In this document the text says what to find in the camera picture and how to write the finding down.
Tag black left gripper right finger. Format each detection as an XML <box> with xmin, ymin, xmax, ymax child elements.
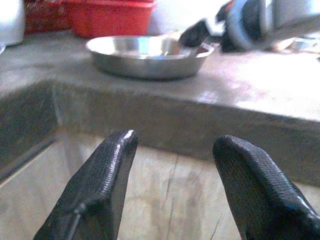
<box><xmin>212</xmin><ymin>134</ymin><xmax>320</xmax><ymax>240</ymax></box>

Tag small beige object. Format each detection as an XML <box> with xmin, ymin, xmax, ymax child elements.
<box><xmin>163</xmin><ymin>37</ymin><xmax>184</xmax><ymax>55</ymax></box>

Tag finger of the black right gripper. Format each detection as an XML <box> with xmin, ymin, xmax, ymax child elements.
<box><xmin>179</xmin><ymin>19</ymin><xmax>211</xmax><ymax>49</ymax></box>

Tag red plastic basin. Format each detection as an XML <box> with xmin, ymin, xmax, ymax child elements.
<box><xmin>61</xmin><ymin>0</ymin><xmax>157</xmax><ymax>39</ymax></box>

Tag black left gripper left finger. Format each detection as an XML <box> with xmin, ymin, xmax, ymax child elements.
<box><xmin>33</xmin><ymin>128</ymin><xmax>139</xmax><ymax>240</ymax></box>

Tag dark red plastic crate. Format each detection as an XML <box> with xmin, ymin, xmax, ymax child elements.
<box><xmin>24</xmin><ymin>0</ymin><xmax>73</xmax><ymax>35</ymax></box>

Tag white plastic container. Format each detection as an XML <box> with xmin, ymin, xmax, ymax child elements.
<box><xmin>0</xmin><ymin>0</ymin><xmax>26</xmax><ymax>47</ymax></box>

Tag shallow stainless steel bowl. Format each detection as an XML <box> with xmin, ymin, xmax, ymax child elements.
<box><xmin>85</xmin><ymin>35</ymin><xmax>215</xmax><ymax>81</ymax></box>

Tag pale flat dish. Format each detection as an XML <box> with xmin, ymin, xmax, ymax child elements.
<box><xmin>289</xmin><ymin>37</ymin><xmax>320</xmax><ymax>54</ymax></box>

